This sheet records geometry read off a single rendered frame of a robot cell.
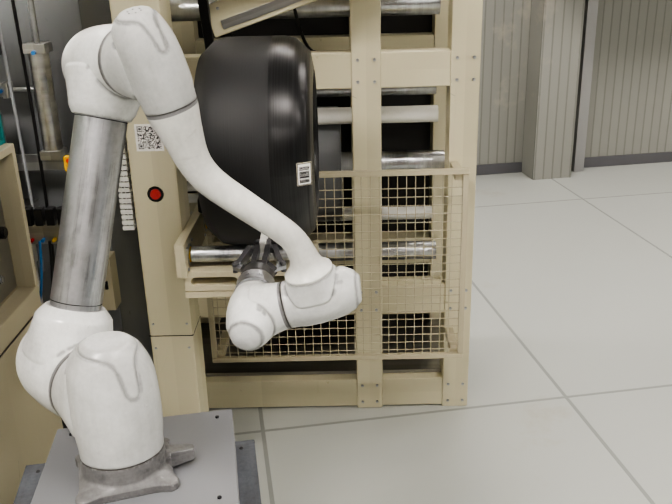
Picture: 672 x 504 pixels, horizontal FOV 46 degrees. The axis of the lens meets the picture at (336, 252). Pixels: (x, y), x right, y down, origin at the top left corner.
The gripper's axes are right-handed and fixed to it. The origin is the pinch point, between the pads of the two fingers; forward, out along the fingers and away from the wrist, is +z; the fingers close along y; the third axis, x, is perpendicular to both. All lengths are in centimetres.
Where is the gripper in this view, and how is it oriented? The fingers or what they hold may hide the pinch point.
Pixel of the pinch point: (263, 241)
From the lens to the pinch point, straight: 198.1
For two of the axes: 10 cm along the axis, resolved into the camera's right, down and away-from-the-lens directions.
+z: 0.0, -4.9, 8.7
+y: -10.0, 0.2, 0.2
